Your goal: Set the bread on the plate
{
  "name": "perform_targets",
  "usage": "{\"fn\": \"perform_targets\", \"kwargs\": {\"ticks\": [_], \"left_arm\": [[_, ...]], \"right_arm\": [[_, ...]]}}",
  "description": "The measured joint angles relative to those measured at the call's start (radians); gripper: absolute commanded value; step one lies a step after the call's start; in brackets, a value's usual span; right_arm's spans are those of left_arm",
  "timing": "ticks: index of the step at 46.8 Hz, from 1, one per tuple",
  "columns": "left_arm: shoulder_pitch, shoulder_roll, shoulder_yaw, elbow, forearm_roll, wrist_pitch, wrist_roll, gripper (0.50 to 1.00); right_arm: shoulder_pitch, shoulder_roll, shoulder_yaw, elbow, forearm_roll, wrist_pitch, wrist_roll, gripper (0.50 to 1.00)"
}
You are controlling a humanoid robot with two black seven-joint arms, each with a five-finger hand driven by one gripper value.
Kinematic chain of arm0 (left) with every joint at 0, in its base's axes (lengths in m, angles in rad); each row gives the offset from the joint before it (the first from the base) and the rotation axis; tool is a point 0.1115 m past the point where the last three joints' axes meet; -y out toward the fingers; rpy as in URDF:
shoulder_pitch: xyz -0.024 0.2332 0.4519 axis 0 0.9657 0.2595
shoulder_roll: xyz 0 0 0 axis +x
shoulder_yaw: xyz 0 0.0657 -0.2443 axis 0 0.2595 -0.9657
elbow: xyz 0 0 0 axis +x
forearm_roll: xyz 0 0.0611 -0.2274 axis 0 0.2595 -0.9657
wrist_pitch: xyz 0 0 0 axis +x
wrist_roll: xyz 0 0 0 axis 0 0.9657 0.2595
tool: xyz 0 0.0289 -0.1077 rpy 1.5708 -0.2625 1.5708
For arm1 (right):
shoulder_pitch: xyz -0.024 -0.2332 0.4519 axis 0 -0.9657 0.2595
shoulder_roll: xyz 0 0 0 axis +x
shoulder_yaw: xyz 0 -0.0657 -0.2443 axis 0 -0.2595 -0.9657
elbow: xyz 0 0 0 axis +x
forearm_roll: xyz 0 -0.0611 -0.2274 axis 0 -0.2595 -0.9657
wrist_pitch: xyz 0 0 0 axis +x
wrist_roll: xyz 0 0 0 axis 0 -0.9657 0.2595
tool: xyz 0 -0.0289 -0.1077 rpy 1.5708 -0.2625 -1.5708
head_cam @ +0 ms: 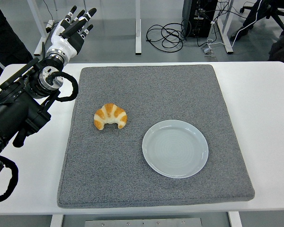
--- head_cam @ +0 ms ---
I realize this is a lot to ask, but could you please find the white desk leg slim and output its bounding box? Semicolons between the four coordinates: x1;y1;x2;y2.
34;0;49;57

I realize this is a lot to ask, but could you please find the pale grey round plate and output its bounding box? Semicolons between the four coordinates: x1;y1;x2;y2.
142;120;209;179

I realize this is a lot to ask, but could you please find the black office chair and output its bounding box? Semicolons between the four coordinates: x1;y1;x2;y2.
240;0;284;34

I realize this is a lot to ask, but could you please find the grey metal plate with screws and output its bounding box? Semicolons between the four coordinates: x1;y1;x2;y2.
84;218;203;227

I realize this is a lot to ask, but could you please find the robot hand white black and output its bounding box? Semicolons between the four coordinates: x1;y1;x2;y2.
46;6;97;60

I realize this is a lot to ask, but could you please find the white table leg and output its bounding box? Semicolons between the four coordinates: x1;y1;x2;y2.
49;214;64;227
228;211;242;227

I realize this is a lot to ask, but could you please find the small grey floor adapter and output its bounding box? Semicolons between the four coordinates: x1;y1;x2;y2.
200;45;217;57

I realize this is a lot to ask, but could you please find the black computer tower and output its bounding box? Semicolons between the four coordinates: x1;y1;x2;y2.
182;0;215;38

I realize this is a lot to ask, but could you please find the white desk leg with foot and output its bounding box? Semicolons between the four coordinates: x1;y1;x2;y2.
134;0;142;56

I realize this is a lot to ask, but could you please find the white cable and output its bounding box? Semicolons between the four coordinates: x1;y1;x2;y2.
207;0;261;48

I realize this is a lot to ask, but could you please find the white desk leg slanted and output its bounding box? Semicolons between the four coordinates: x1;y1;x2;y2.
217;0;234;55

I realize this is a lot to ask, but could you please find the black coiled floor cable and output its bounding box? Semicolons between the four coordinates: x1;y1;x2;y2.
146;22;188;52

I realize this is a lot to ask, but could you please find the dark fabric object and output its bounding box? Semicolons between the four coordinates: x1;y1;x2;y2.
267;30;284;62

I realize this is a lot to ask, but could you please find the white power strip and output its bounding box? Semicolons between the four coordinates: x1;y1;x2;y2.
45;19;55;33

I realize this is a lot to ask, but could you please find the grey fabric mat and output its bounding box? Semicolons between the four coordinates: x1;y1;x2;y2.
56;64;256;209

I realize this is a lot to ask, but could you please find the seated person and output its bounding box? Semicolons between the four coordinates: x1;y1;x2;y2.
230;0;271;41

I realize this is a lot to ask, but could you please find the croissant bread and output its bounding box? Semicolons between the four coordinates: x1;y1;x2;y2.
94;103;128;130

